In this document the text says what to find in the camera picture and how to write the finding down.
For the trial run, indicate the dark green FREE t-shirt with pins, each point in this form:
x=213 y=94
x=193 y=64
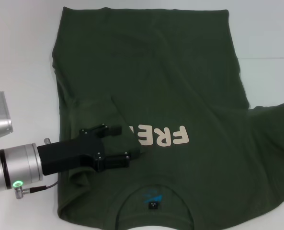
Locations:
x=170 y=79

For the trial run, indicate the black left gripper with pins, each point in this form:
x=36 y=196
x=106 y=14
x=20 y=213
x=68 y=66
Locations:
x=70 y=154

